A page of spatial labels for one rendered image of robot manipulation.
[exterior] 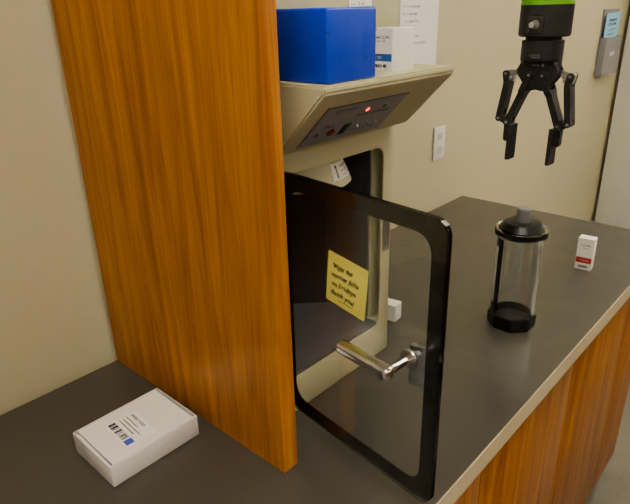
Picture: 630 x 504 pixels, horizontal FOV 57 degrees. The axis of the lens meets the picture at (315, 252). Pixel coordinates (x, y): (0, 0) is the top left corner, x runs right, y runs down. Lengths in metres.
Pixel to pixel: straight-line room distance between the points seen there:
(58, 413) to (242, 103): 0.69
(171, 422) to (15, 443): 0.27
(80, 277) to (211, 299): 0.39
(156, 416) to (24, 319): 0.32
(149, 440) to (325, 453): 0.28
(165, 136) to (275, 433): 0.47
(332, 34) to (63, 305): 0.75
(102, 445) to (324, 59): 0.67
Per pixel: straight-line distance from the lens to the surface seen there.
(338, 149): 0.96
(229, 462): 0.99
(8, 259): 1.15
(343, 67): 0.78
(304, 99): 0.76
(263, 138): 0.71
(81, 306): 1.24
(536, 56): 1.18
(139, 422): 1.03
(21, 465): 1.09
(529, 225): 1.26
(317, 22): 0.76
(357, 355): 0.72
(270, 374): 0.86
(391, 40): 0.91
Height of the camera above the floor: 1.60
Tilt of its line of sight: 23 degrees down
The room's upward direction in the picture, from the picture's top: 2 degrees counter-clockwise
